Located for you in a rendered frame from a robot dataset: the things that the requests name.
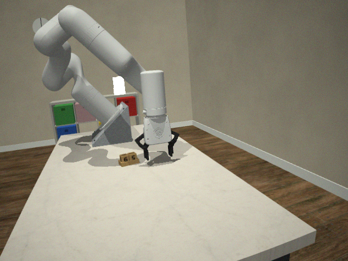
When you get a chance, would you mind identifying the brown wooden digit cube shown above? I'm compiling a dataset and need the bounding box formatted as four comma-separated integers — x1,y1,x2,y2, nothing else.
120,153,129,163
127,152,137,160

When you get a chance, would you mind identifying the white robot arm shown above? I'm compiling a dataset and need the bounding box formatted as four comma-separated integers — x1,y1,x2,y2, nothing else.
33,5,166,130

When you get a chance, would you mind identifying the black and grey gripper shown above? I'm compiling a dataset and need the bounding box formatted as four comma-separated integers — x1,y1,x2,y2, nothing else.
135,114,179,160

